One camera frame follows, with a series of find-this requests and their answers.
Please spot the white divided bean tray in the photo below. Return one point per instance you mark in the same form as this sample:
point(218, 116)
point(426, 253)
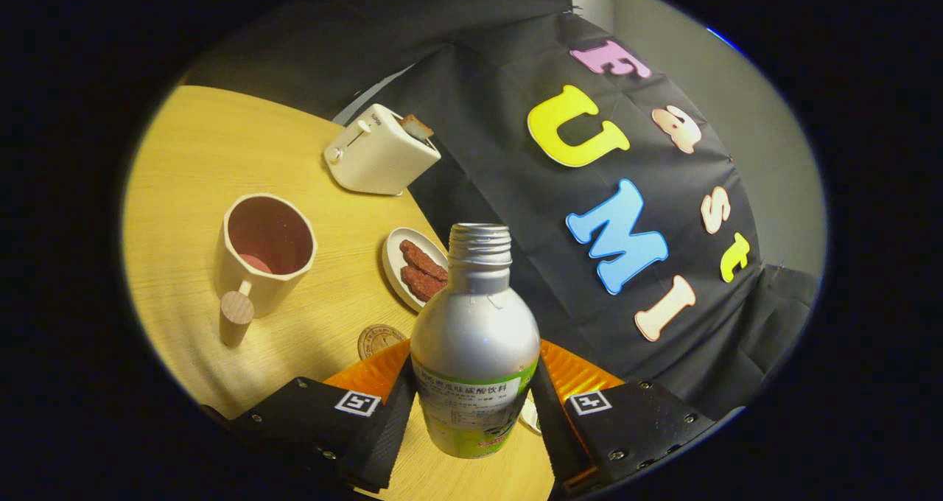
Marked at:
point(529, 416)

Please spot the black backdrop cloth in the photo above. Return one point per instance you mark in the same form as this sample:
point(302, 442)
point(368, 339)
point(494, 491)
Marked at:
point(501, 155)

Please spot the round wooden coaster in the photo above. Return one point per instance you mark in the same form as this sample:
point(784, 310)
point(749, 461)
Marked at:
point(376, 339)

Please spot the toast slice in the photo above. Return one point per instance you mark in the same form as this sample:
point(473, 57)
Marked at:
point(417, 127)

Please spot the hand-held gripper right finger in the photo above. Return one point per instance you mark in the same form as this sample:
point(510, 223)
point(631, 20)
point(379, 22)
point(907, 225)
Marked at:
point(556, 435)

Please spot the white toaster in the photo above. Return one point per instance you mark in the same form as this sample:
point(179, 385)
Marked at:
point(376, 158)

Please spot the brown meat slice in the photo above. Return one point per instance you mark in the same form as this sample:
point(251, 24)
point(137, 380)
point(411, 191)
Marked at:
point(420, 284)
point(421, 258)

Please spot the silver bottle with green label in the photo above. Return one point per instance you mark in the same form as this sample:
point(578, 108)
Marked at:
point(475, 331)

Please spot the white oval plate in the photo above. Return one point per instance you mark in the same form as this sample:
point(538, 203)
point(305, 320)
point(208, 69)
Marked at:
point(393, 261)

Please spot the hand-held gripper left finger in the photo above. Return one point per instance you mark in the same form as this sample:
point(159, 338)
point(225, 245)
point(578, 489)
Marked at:
point(383, 435)

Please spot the wooden table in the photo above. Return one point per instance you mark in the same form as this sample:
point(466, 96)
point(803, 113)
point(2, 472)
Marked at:
point(184, 162)

